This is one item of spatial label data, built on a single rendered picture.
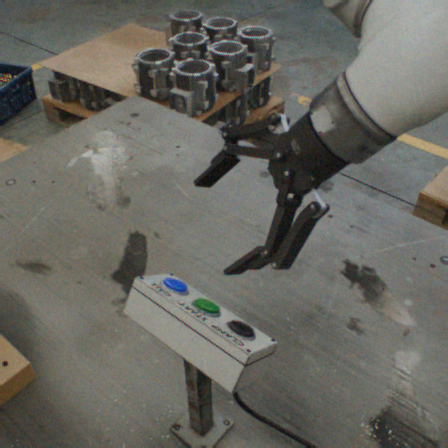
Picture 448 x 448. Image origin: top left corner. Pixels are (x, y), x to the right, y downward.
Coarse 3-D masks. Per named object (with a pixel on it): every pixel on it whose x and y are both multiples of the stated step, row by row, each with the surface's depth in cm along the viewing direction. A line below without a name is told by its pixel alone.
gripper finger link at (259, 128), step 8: (264, 120) 60; (272, 120) 59; (280, 120) 59; (288, 120) 60; (232, 128) 65; (240, 128) 63; (248, 128) 62; (256, 128) 61; (264, 128) 60; (224, 136) 66; (232, 136) 64; (240, 136) 64; (248, 136) 64; (256, 136) 64
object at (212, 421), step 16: (192, 368) 60; (192, 384) 63; (208, 384) 65; (192, 400) 66; (208, 400) 67; (240, 400) 70; (192, 416) 70; (208, 416) 70; (224, 416) 74; (256, 416) 71; (176, 432) 72; (192, 432) 72; (208, 432) 72; (224, 432) 72; (288, 432) 71
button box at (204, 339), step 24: (144, 288) 57; (168, 288) 58; (192, 288) 62; (144, 312) 57; (168, 312) 55; (192, 312) 54; (168, 336) 55; (192, 336) 54; (216, 336) 52; (240, 336) 53; (264, 336) 56; (192, 360) 54; (216, 360) 52; (240, 360) 51; (264, 360) 55; (240, 384) 52
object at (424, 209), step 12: (444, 168) 236; (444, 180) 228; (420, 192) 222; (432, 192) 221; (444, 192) 221; (420, 204) 226; (432, 204) 221; (444, 204) 217; (420, 216) 229; (432, 216) 224; (444, 216) 221; (444, 228) 223
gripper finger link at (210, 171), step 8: (216, 160) 66; (224, 160) 65; (232, 160) 66; (240, 160) 67; (208, 168) 67; (216, 168) 67; (224, 168) 67; (200, 176) 68; (208, 176) 68; (216, 176) 69; (200, 184) 69; (208, 184) 70
